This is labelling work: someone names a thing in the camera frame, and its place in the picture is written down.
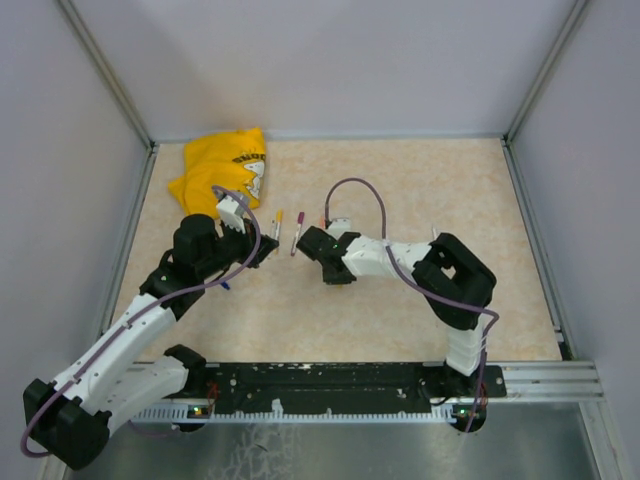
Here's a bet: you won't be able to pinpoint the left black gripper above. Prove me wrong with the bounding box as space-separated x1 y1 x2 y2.
198 214 279 279

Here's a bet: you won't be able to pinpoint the white pen red marks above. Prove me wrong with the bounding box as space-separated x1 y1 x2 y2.
290 223 302 257

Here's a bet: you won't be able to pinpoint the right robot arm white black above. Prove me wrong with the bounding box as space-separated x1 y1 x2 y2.
297 227 499 396

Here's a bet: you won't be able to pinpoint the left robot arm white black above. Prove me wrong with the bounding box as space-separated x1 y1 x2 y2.
20 214 279 470

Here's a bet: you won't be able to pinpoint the yellow folded shirt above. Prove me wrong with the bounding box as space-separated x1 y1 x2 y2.
168 128 267 219

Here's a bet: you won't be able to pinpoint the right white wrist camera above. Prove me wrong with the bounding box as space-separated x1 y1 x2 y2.
325 217 352 240

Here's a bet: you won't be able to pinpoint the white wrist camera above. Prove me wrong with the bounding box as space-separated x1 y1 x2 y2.
325 217 352 240
216 192 249 234

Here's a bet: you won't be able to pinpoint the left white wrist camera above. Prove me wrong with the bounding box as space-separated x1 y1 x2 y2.
216 192 249 234

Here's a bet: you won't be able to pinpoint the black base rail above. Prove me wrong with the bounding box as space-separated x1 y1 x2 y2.
169 362 507 415

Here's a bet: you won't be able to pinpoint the aluminium frame side rail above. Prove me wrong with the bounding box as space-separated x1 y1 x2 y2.
501 137 576 361

